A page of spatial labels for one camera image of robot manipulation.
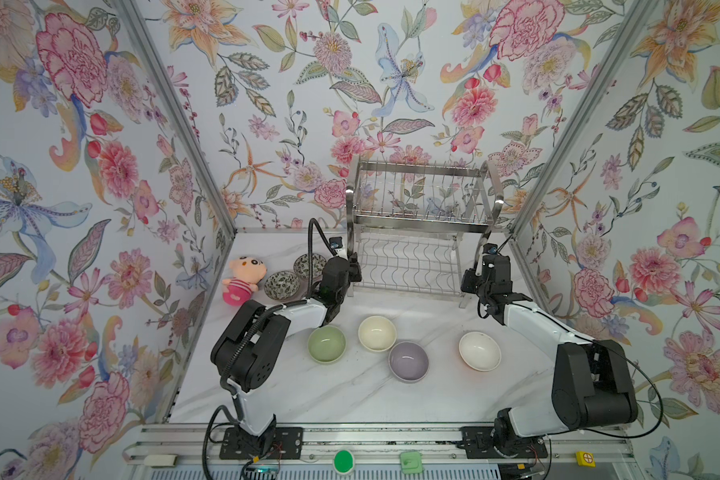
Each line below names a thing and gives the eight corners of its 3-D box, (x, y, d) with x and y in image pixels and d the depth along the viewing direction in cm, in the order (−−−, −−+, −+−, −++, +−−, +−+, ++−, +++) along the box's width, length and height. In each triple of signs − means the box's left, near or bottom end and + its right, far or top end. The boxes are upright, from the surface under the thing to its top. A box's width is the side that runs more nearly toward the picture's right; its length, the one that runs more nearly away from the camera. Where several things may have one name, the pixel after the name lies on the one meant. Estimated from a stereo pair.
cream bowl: (358, 355, 90) (358, 347, 86) (358, 323, 97) (358, 315, 93) (396, 355, 90) (397, 348, 86) (393, 324, 97) (395, 315, 93)
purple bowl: (389, 386, 84) (391, 380, 80) (387, 349, 91) (389, 341, 87) (427, 386, 84) (431, 380, 80) (422, 349, 91) (425, 341, 87)
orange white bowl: (461, 374, 86) (466, 368, 83) (453, 338, 93) (457, 331, 90) (499, 374, 86) (506, 368, 83) (489, 338, 93) (494, 331, 90)
